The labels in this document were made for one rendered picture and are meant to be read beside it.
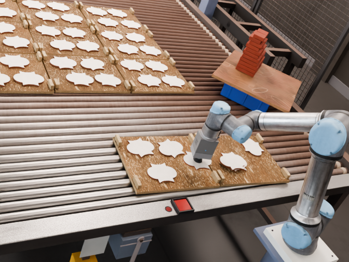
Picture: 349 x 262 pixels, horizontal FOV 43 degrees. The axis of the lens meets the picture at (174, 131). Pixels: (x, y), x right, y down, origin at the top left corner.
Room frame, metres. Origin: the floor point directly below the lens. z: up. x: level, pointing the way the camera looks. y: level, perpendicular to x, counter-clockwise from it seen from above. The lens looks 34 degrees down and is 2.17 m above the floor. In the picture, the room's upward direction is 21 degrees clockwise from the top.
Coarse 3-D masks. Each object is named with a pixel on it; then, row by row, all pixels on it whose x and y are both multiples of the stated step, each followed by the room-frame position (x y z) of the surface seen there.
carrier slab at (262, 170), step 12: (228, 144) 1.90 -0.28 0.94; (240, 144) 1.95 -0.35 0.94; (216, 156) 1.76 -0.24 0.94; (252, 156) 1.88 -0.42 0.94; (264, 156) 1.92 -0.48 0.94; (216, 168) 1.67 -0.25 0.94; (228, 168) 1.70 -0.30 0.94; (252, 168) 1.78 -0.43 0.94; (264, 168) 1.82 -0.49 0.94; (276, 168) 1.85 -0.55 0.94; (228, 180) 1.62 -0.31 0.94; (240, 180) 1.65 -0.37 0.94; (252, 180) 1.68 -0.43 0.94; (264, 180) 1.72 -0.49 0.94; (276, 180) 1.76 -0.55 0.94; (288, 180) 1.79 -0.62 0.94
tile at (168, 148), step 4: (168, 140) 1.73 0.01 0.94; (160, 144) 1.68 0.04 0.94; (164, 144) 1.69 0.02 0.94; (168, 144) 1.70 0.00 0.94; (172, 144) 1.71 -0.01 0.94; (176, 144) 1.72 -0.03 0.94; (180, 144) 1.74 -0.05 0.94; (160, 148) 1.65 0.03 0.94; (164, 148) 1.66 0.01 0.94; (168, 148) 1.67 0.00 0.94; (172, 148) 1.68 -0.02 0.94; (176, 148) 1.69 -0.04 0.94; (180, 148) 1.70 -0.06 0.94; (160, 152) 1.62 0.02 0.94; (164, 152) 1.63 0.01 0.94; (168, 152) 1.64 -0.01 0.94; (172, 152) 1.65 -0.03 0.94; (176, 152) 1.66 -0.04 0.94; (180, 152) 1.67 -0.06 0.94; (172, 156) 1.63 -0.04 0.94
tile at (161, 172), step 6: (150, 168) 1.48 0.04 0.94; (156, 168) 1.50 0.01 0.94; (162, 168) 1.51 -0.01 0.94; (168, 168) 1.53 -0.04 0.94; (150, 174) 1.45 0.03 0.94; (156, 174) 1.46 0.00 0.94; (162, 174) 1.47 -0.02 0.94; (168, 174) 1.49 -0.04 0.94; (174, 174) 1.51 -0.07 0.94; (162, 180) 1.44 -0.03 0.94; (168, 180) 1.45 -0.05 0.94
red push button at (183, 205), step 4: (176, 200) 1.37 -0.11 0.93; (180, 200) 1.38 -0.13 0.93; (184, 200) 1.39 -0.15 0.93; (176, 204) 1.35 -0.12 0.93; (180, 204) 1.36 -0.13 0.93; (184, 204) 1.36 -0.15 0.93; (188, 204) 1.37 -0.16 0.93; (180, 208) 1.33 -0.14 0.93; (184, 208) 1.34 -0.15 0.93; (188, 208) 1.35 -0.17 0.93
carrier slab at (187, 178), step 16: (128, 144) 1.60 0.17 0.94; (128, 160) 1.49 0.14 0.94; (144, 160) 1.53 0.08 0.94; (160, 160) 1.57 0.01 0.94; (176, 160) 1.62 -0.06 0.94; (128, 176) 1.41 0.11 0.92; (144, 176) 1.43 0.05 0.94; (176, 176) 1.51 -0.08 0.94; (192, 176) 1.55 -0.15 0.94; (208, 176) 1.59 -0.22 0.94; (144, 192) 1.34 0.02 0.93
